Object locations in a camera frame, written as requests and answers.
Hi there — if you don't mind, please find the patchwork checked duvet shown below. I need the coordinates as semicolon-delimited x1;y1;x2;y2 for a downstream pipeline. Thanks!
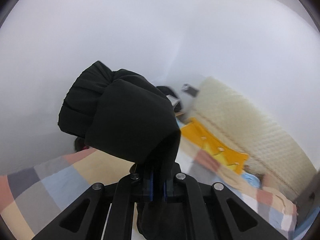
1;136;297;239

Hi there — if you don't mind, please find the white tablet device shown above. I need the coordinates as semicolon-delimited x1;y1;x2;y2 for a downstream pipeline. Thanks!
167;95;180;108

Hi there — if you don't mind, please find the cream quilted headboard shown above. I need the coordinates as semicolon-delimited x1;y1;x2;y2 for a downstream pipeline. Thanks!
188;77;317;200

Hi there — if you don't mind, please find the black puffer jacket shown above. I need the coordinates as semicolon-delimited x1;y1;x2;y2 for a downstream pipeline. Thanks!
58;61;186;239

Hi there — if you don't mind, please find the light blue pillow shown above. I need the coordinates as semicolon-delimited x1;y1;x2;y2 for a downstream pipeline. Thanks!
241;171;261;189

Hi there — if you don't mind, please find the wooden bedside table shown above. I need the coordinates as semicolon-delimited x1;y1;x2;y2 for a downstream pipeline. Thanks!
175;112;185;117

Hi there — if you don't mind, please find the dark grey wardrobe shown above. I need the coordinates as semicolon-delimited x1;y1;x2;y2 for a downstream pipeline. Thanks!
294;172;320;226

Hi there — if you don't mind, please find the black bag on nightstand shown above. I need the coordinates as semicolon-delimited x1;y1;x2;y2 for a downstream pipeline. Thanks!
157;86;182;113

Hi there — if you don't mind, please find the yellow orange pillow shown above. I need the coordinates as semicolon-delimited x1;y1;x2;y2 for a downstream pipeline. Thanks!
181;118;249;175

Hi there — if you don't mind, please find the grey wall socket plate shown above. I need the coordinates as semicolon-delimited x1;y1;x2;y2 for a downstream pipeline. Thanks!
181;83;199;98

